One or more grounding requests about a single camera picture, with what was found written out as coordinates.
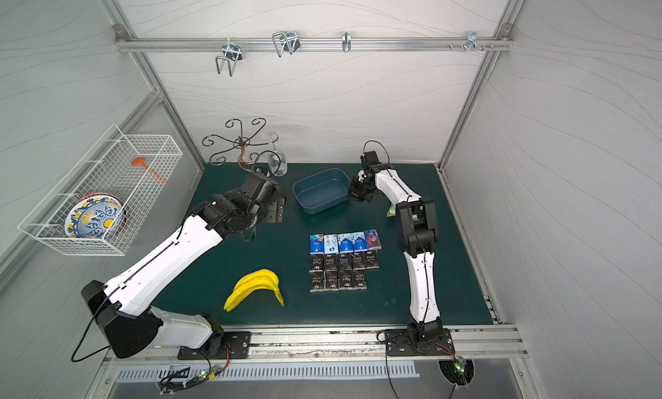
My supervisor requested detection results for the teal storage box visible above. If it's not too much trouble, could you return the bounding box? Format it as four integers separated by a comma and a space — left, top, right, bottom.
292, 168, 350, 215

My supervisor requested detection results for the light blue tissue pack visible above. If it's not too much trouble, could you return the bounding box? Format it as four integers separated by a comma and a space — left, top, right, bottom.
352, 231, 368, 253
337, 233, 354, 254

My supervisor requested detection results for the red blue tissue pack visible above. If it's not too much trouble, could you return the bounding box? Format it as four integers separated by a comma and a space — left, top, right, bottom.
364, 229, 383, 251

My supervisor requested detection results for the white blue tissue pack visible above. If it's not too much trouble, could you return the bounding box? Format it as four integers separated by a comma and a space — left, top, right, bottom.
323, 235, 339, 254

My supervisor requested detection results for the dark blue tissue pack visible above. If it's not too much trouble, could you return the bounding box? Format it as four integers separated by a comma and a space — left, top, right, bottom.
310, 234, 325, 254

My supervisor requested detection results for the black tissue pack top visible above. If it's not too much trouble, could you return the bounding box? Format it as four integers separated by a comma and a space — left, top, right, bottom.
365, 251, 379, 270

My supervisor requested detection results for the black tissue pack bottom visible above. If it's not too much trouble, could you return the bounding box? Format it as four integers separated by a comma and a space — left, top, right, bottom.
352, 270, 367, 290

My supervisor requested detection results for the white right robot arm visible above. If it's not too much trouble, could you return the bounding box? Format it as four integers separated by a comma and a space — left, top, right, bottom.
348, 164, 443, 347

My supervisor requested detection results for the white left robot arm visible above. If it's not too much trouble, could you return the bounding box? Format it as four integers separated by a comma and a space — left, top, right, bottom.
81, 173, 286, 359

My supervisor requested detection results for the copper glass rack stand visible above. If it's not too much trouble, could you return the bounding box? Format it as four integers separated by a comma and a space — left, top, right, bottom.
201, 117, 279, 178

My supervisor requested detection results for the yellow banana bunch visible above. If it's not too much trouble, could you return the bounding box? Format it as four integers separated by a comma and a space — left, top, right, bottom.
223, 269, 284, 312

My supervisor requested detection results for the orange spatula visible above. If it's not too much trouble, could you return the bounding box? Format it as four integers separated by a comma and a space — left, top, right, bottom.
132, 157, 168, 185

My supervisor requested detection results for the metal hook small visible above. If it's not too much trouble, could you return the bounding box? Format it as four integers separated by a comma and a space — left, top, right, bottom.
341, 31, 352, 53

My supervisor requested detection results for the metal hook left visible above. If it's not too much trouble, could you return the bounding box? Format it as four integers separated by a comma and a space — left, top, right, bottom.
215, 40, 243, 77

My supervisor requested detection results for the blue yellow patterned plate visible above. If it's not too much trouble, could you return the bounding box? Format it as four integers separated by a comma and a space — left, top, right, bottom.
64, 193, 125, 239

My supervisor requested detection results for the metal hook middle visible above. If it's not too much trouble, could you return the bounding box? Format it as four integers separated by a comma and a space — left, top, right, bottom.
272, 30, 301, 57

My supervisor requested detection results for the metal hook right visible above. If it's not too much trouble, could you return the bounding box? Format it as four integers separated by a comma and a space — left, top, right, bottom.
448, 31, 493, 53

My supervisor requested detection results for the white wire basket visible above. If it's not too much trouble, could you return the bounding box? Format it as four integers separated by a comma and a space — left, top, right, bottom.
18, 126, 183, 256

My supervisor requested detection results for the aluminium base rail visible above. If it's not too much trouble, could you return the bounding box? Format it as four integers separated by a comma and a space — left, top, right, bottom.
224, 325, 529, 361

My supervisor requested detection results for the aluminium top rail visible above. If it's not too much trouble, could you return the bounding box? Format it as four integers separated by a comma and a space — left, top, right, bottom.
116, 30, 514, 54

